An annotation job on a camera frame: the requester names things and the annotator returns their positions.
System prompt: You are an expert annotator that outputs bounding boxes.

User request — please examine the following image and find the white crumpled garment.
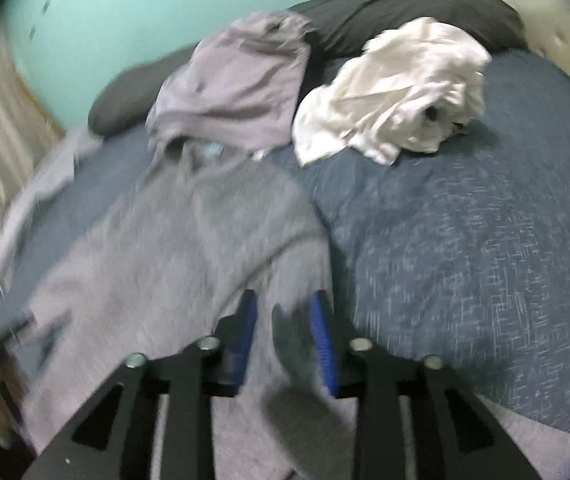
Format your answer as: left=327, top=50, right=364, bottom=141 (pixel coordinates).
left=292, top=17, right=492, bottom=167

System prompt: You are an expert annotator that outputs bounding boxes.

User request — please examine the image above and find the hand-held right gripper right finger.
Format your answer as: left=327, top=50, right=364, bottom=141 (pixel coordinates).
left=310, top=290, right=540, bottom=480

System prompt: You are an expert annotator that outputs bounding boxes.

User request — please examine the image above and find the cream tufted headboard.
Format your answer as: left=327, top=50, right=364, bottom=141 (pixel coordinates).
left=485, top=0, right=570, bottom=93

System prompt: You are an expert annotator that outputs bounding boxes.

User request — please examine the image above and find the lilac grey garment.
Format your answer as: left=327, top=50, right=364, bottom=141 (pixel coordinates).
left=146, top=10, right=313, bottom=158

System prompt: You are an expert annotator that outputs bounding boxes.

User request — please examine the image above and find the dark grey pillow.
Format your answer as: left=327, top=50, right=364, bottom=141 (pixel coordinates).
left=87, top=50, right=200, bottom=136
left=287, top=0, right=526, bottom=61

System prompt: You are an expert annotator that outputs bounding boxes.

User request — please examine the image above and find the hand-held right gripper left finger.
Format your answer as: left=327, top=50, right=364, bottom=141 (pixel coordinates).
left=22, top=289, right=260, bottom=480

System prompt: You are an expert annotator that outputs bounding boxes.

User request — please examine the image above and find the grey knit sweater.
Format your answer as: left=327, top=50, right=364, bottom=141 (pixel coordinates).
left=15, top=142, right=360, bottom=480

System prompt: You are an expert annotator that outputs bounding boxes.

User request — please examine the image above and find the blue flecked bed blanket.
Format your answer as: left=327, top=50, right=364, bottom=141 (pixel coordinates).
left=0, top=50, right=570, bottom=436

